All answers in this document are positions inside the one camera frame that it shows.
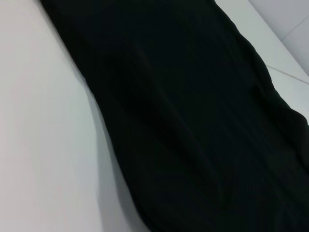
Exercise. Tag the black t-shirt with FREE print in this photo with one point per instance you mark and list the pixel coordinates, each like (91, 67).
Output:
(181, 120)

